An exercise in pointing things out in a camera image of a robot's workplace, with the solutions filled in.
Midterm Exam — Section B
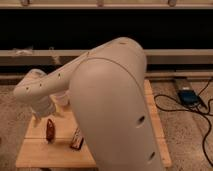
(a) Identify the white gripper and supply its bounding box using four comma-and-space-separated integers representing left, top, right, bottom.
31, 100, 56, 127

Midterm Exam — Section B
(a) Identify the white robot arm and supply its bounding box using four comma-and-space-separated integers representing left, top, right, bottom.
14, 37, 165, 171

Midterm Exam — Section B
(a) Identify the translucent plastic cup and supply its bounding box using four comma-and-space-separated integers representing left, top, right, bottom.
55, 93, 69, 106

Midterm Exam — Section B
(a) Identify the brown chocolate bar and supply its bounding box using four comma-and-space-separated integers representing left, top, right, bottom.
70, 128, 84, 151

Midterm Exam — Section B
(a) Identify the blue power adapter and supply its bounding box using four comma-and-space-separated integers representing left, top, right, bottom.
178, 89, 199, 106

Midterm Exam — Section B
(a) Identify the black cable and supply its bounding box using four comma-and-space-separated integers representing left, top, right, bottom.
153, 77, 213, 168

